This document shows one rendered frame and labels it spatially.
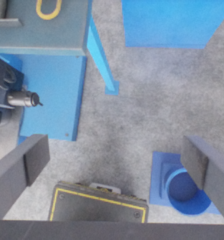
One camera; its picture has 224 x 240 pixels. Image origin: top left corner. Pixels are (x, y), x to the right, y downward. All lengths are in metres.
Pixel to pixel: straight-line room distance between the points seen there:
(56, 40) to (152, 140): 1.18
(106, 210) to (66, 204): 0.29
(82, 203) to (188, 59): 1.51
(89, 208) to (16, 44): 1.10
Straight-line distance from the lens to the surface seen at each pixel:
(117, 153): 1.61
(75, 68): 1.71
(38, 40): 0.72
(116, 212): 1.36
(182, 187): 1.52
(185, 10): 1.48
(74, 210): 1.43
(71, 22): 0.71
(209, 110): 1.74
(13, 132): 1.81
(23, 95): 1.30
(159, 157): 1.60
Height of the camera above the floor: 1.59
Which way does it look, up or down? 79 degrees down
